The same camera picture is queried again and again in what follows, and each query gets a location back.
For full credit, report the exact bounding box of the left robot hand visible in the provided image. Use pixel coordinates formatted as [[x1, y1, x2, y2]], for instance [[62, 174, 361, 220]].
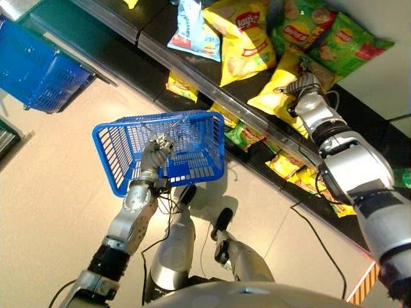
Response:
[[139, 133, 177, 180]]

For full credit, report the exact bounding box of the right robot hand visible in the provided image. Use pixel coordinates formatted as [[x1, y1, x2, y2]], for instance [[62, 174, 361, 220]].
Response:
[[274, 72, 322, 98]]

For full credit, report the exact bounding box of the blue plastic shopping basket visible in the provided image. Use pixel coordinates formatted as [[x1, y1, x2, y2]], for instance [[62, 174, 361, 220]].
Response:
[[92, 110, 225, 198]]

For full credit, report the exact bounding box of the green Lay's chip bag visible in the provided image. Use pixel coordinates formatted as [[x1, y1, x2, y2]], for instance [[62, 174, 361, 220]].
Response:
[[271, 0, 338, 58], [308, 11, 396, 78]]

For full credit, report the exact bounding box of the large yellow Lay's chip bag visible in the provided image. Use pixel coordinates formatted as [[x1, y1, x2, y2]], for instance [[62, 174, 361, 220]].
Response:
[[202, 0, 277, 87]]

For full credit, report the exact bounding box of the small yellow chip bag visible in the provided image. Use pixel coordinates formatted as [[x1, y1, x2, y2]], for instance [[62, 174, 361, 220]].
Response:
[[265, 150, 306, 180], [207, 102, 241, 129], [165, 71, 200, 103], [288, 167, 328, 196], [320, 189, 357, 219]]

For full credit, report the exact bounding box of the small green chip bag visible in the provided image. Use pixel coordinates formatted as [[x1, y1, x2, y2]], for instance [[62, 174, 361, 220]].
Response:
[[223, 121, 267, 153]]

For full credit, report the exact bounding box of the left silver robot leg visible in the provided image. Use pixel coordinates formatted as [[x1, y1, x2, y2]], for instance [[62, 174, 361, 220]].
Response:
[[143, 184, 198, 305]]

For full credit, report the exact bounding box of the silver robot leg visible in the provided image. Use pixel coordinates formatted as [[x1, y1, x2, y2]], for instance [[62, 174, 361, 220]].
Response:
[[143, 184, 198, 305], [210, 207, 277, 284]]

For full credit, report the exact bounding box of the black store shelf unit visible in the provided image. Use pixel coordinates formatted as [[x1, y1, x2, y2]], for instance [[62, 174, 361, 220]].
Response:
[[17, 0, 411, 257]]

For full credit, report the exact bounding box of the light blue chip bag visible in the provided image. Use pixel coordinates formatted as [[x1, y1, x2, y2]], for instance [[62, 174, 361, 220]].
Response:
[[166, 0, 222, 62]]

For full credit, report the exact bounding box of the right silver robot leg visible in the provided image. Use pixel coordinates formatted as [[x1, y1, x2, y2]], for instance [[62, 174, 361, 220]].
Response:
[[210, 207, 277, 284]]

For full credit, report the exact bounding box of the green snack bag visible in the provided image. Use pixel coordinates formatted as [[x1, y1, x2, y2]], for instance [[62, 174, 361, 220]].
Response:
[[393, 166, 411, 189]]

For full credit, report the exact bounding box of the stack of blue baskets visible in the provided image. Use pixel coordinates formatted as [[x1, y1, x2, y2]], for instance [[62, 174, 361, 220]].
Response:
[[0, 17, 97, 115]]

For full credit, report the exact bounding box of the grey metal rack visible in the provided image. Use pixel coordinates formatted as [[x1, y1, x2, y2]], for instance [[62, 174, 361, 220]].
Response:
[[0, 115, 35, 163]]

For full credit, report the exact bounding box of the silver robot torso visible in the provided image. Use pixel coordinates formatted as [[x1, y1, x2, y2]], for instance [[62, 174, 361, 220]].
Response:
[[144, 279, 365, 308]]

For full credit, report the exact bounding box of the striped hazard floor tape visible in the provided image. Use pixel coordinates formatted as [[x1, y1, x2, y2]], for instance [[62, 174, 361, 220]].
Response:
[[345, 261, 381, 305]]

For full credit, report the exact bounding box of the black floor cable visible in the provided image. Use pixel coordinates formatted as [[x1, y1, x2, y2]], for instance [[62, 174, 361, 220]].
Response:
[[290, 200, 348, 301]]

